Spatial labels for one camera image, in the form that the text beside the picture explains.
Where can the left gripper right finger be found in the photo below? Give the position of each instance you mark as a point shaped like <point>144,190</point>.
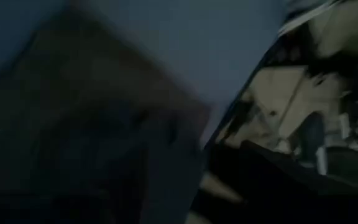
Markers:
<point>275,193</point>

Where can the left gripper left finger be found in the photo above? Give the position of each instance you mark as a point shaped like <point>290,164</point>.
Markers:
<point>57,208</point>

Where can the navy blue garment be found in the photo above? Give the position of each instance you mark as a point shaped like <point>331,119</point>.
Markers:
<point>104,146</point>

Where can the dark grey garment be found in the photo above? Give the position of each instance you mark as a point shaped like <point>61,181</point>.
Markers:
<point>89,77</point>

